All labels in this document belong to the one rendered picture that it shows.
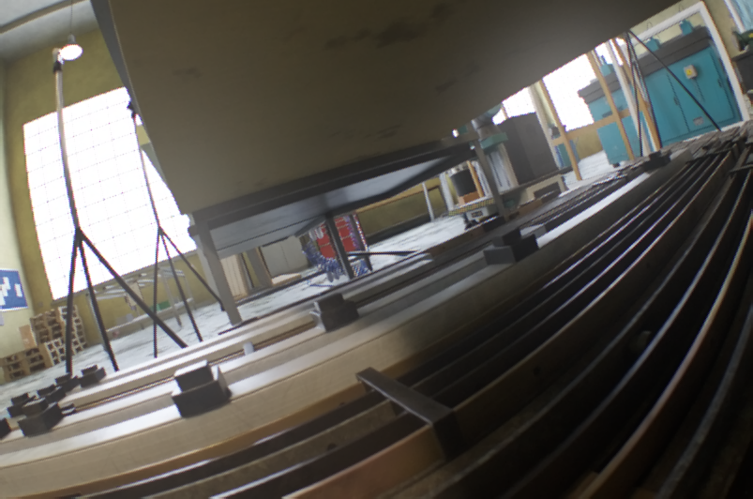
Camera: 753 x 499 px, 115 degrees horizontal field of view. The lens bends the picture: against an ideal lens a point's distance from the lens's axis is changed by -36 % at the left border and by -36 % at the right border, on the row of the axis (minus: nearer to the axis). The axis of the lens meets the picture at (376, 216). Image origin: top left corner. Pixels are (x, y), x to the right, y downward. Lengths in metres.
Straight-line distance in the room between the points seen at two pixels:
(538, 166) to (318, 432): 2.90
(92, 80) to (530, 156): 10.58
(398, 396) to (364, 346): 0.07
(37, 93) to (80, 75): 1.40
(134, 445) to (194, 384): 0.06
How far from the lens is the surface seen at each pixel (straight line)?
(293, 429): 0.19
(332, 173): 1.06
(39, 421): 0.35
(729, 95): 4.92
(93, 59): 11.73
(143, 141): 1.16
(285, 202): 1.08
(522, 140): 2.96
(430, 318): 0.25
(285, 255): 8.84
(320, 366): 0.23
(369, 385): 0.19
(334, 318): 0.29
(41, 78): 12.19
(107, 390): 0.49
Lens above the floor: 0.42
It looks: 1 degrees up
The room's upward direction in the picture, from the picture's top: 20 degrees counter-clockwise
